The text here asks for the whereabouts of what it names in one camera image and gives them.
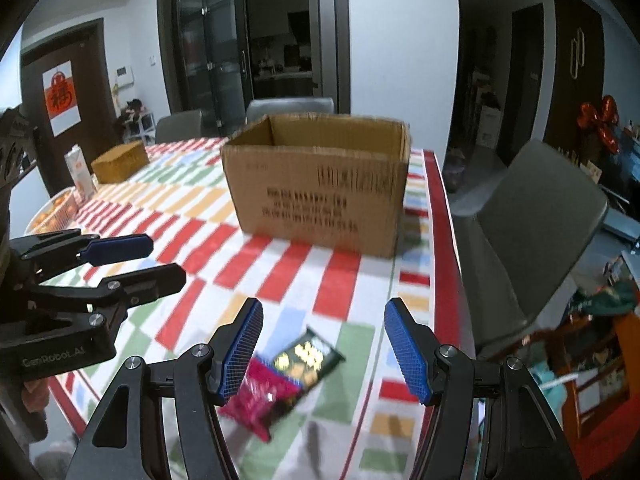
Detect red fu door poster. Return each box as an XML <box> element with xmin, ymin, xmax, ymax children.
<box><xmin>41</xmin><ymin>61</ymin><xmax>81</xmax><ymax>136</ymax></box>

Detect white milk carton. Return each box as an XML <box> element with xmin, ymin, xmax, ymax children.
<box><xmin>64</xmin><ymin>144</ymin><xmax>96</xmax><ymax>205</ymax></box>

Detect red balloon decoration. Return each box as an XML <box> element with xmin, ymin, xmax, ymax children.
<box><xmin>577</xmin><ymin>94</ymin><xmax>620</xmax><ymax>155</ymax></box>

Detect grey chair far middle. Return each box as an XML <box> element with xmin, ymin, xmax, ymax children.
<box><xmin>245</xmin><ymin>96</ymin><xmax>335</xmax><ymax>124</ymax></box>

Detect grey chair right side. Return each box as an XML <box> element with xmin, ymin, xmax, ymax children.
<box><xmin>452</xmin><ymin>140</ymin><xmax>608</xmax><ymax>360</ymax></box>

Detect colourful checked tablecloth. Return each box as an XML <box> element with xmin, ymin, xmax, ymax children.
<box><xmin>74</xmin><ymin>140</ymin><xmax>473</xmax><ymax>479</ymax></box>

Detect grey chair far left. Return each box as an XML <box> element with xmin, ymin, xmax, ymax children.
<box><xmin>155</xmin><ymin>110</ymin><xmax>203</xmax><ymax>144</ymax></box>

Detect dark green snack packet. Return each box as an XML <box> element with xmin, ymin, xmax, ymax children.
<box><xmin>271</xmin><ymin>328</ymin><xmax>345</xmax><ymax>390</ymax></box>

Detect basket of oranges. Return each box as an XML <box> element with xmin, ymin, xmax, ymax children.
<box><xmin>24</xmin><ymin>186</ymin><xmax>79</xmax><ymax>235</ymax></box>

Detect glass sliding door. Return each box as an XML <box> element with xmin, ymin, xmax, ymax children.
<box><xmin>156</xmin><ymin>0</ymin><xmax>352</xmax><ymax>136</ymax></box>

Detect brown cardboard box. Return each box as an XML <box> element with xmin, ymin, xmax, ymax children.
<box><xmin>220</xmin><ymin>114</ymin><xmax>411</xmax><ymax>258</ymax></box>

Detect grey chair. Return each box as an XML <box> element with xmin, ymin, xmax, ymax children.
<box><xmin>452</xmin><ymin>140</ymin><xmax>608</xmax><ymax>360</ymax></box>
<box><xmin>155</xmin><ymin>110</ymin><xmax>203</xmax><ymax>144</ymax></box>
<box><xmin>245</xmin><ymin>96</ymin><xmax>335</xmax><ymax>124</ymax></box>

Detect orange wooden stool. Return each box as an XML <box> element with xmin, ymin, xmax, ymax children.
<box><xmin>525</xmin><ymin>311</ymin><xmax>639</xmax><ymax>479</ymax></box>

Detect pink snack packet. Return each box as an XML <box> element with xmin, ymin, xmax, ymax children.
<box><xmin>218</xmin><ymin>356</ymin><xmax>303</xmax><ymax>443</ymax></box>

